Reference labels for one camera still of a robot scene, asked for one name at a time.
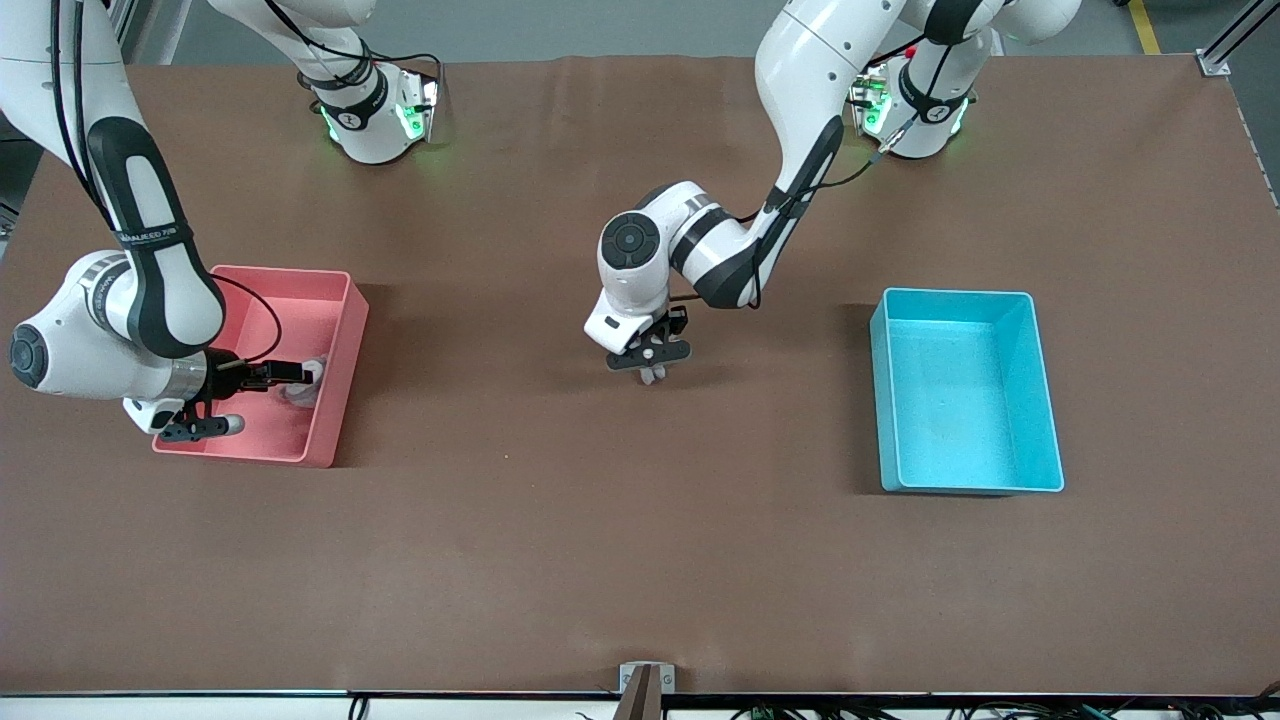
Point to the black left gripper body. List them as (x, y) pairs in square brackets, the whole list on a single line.
[(676, 324)]

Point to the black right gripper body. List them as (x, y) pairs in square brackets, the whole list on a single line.
[(228, 377)]

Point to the small grey white-faced plush toy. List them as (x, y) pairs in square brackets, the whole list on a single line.
[(300, 396)]

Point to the grey plush toy with limbs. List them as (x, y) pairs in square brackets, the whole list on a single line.
[(652, 377)]

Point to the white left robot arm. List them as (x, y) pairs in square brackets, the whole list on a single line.
[(800, 60)]

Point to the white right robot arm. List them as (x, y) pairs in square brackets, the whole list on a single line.
[(80, 350)]

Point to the pink plastic box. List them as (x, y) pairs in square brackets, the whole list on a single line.
[(270, 435)]

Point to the blue plastic box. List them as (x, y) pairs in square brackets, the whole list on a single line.
[(950, 420)]

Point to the brown table cover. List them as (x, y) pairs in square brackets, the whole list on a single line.
[(640, 560)]

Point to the brown narrow bar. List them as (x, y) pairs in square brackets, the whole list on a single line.
[(640, 702)]

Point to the grey metal table bracket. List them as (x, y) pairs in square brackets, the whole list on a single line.
[(668, 680)]

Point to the plain aluminium frame profile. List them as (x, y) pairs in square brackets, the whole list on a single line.
[(122, 20)]

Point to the aluminium frame profile with bracket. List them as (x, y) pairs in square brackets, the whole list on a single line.
[(1213, 65)]

